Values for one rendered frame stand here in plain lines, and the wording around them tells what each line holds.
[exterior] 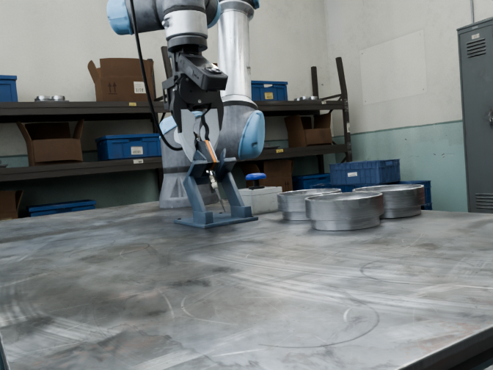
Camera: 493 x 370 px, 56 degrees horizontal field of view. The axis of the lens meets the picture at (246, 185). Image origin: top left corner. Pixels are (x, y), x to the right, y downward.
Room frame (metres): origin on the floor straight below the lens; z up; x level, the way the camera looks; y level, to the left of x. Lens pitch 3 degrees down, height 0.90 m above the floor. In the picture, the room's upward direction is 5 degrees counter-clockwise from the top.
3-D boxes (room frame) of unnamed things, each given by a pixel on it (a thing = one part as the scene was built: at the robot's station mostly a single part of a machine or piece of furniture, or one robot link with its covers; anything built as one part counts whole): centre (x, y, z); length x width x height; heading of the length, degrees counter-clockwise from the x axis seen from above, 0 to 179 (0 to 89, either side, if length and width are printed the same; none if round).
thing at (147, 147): (4.30, 1.05, 1.11); 0.52 x 0.38 x 0.22; 122
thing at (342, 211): (0.63, -0.13, 0.82); 0.10 x 0.10 x 0.04
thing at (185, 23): (0.83, 0.09, 1.14); 0.08 x 0.08 x 0.05
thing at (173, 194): (1.19, 0.15, 0.85); 0.15 x 0.15 x 0.10
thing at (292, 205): (0.75, -0.10, 0.82); 0.10 x 0.10 x 0.04
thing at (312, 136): (5.41, -0.78, 1.19); 0.45 x 0.40 x 0.37; 117
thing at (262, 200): (0.90, -0.02, 0.82); 0.08 x 0.07 x 0.05; 32
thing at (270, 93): (5.09, -0.22, 1.61); 0.52 x 0.38 x 0.22; 125
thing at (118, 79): (4.27, 1.05, 1.70); 0.56 x 0.36 x 0.39; 117
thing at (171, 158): (1.19, 0.15, 0.97); 0.13 x 0.12 x 0.14; 79
